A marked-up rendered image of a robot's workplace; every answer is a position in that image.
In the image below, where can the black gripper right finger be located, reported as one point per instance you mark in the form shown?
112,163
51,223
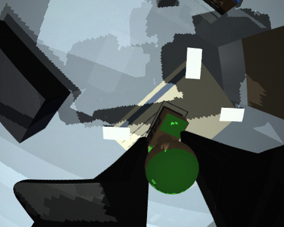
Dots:
236,184

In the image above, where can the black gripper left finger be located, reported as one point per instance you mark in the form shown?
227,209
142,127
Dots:
117,197

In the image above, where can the tan cardboard box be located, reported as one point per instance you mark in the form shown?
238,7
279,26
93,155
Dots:
264,63

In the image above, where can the blue and brown wooden ball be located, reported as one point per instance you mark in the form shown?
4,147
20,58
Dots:
222,6

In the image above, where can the wooden stamp with green-topped ball handle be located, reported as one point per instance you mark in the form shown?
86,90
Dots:
171,166

